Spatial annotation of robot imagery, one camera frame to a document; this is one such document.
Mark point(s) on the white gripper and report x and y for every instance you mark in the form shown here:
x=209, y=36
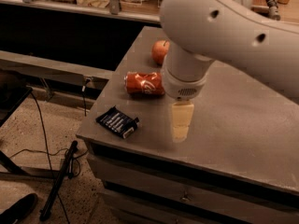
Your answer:
x=182, y=87

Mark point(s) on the red coke can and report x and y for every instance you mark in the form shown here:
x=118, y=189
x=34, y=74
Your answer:
x=146, y=83

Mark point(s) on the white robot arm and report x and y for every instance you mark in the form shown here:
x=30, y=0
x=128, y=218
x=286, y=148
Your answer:
x=202, y=32

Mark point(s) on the blue rxbar blueberry wrapper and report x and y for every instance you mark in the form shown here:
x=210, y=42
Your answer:
x=118, y=123

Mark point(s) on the red apple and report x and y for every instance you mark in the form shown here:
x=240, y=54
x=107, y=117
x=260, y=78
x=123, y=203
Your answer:
x=159, y=50

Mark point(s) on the grey drawer cabinet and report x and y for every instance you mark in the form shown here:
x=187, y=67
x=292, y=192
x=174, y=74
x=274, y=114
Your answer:
x=142, y=190

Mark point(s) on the black power strip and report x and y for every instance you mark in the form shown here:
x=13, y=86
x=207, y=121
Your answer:
x=58, y=181

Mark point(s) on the black side table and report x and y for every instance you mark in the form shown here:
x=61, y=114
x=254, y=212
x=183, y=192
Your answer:
x=6, y=110

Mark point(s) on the black shoe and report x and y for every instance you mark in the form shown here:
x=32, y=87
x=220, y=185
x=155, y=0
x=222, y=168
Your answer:
x=19, y=210

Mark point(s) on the grey metal bench rail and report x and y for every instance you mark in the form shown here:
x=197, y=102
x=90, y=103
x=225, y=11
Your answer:
x=68, y=73

